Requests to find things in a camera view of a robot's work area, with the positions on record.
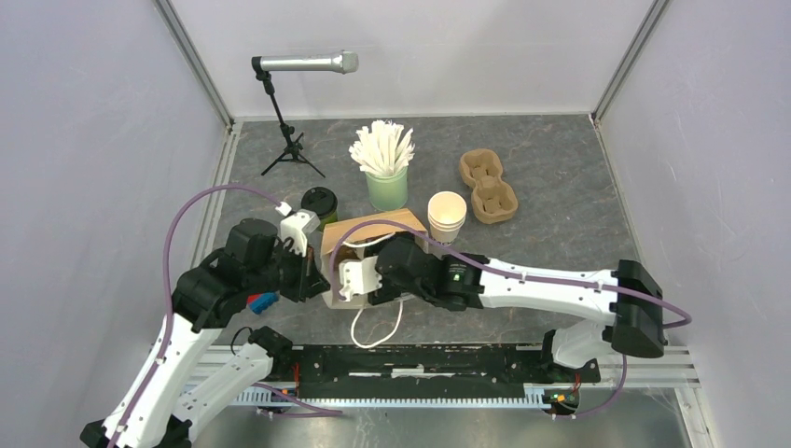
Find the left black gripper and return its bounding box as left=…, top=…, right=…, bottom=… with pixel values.
left=248, top=239, right=332, bottom=301

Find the brown cardboard cup carrier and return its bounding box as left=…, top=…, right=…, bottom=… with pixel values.
left=459, top=148, right=519, bottom=224

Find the red and blue block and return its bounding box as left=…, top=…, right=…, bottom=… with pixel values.
left=247, top=292, right=279, bottom=315

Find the silver microphone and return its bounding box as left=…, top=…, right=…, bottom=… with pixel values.
left=251, top=50, right=359, bottom=75

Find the green straw holder cup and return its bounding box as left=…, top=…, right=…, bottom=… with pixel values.
left=366, top=168, right=409, bottom=212

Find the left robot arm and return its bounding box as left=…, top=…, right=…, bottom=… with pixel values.
left=80, top=210, right=329, bottom=447

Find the white paper straws bundle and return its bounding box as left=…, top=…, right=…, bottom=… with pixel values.
left=349, top=120, right=415, bottom=177

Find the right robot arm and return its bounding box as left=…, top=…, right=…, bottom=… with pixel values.
left=370, top=236, right=667, bottom=381

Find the black plastic cup lid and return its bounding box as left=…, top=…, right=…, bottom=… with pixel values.
left=300, top=187, right=338, bottom=218

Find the black tripod mic stand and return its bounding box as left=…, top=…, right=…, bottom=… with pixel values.
left=256, top=71, right=326, bottom=178

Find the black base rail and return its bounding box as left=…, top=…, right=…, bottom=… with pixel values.
left=264, top=343, right=601, bottom=399

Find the brown paper bag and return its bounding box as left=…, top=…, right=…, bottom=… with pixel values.
left=319, top=208, right=441, bottom=351

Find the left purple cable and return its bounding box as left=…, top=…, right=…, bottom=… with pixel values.
left=105, top=184, right=344, bottom=448

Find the stack of white paper cups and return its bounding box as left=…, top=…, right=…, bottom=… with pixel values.
left=427, top=191, right=467, bottom=245

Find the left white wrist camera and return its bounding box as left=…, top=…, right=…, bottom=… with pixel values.
left=275, top=202, right=320, bottom=257

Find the green paper coffee cup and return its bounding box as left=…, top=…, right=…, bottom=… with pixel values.
left=318, top=210, right=338, bottom=231

